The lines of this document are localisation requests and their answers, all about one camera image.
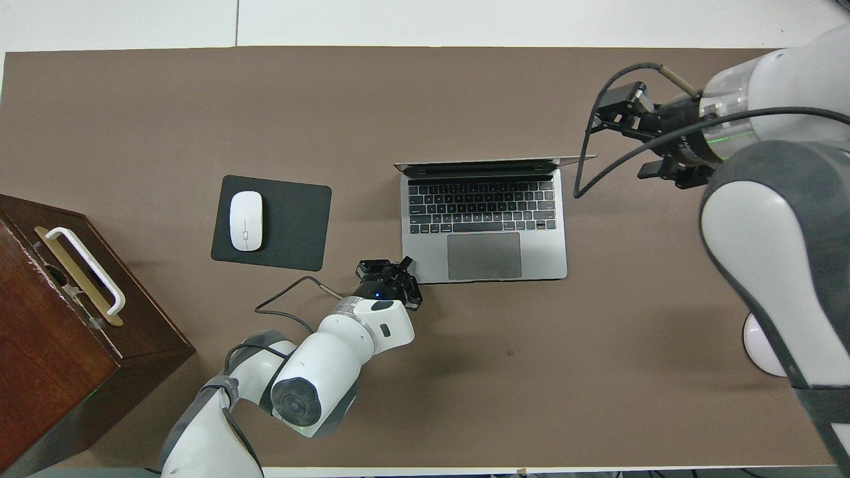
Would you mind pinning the brown paper table mat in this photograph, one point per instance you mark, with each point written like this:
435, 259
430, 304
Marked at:
465, 99

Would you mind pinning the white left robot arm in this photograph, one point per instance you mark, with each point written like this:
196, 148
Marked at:
319, 372

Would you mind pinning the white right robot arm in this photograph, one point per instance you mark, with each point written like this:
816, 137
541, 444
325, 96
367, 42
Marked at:
764, 219

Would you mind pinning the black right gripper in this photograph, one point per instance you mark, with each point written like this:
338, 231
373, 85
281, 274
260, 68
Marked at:
677, 113

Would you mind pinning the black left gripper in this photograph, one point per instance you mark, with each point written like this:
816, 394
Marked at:
378, 292

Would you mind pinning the dark brown wooden box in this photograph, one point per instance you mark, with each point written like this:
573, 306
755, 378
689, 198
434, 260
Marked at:
40, 332

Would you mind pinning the black mouse pad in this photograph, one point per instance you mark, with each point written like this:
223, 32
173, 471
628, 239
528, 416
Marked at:
299, 226

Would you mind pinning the silver grey Apple laptop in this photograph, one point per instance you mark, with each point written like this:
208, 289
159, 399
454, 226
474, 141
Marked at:
425, 265

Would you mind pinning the white computer mouse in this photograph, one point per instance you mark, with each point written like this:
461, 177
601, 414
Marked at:
246, 219

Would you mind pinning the white desk lamp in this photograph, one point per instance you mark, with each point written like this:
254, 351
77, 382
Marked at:
757, 345

